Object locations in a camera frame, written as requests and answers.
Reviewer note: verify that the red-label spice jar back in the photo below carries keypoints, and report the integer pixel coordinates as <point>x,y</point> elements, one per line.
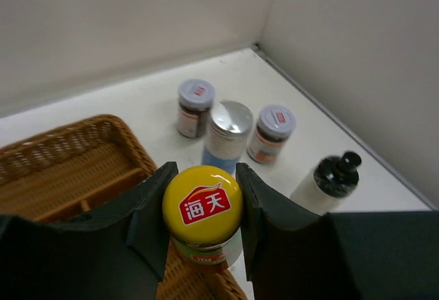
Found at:
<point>195,99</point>

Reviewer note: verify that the yellow-cap hot sauce bottle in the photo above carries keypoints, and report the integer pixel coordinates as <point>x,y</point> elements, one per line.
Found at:
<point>202,209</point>

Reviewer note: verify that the black-cap white bottle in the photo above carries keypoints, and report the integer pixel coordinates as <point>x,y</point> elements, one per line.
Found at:
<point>327,185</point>

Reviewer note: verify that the red-label spice jar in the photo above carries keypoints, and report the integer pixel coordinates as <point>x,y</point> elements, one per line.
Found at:
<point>274,126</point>
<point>195,99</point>

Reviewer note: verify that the white-lid blue-label shaker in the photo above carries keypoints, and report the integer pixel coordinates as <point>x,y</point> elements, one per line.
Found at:
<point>229,124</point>

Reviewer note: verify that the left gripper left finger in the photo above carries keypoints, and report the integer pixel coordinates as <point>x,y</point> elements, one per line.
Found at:
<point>115,251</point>

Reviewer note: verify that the red-label spice jar right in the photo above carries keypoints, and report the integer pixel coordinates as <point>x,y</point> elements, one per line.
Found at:
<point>274,126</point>

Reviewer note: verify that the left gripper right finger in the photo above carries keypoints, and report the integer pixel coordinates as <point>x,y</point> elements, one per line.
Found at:
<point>291,253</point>

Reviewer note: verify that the brown wicker divided tray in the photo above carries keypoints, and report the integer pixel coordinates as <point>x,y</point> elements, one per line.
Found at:
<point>57,175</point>

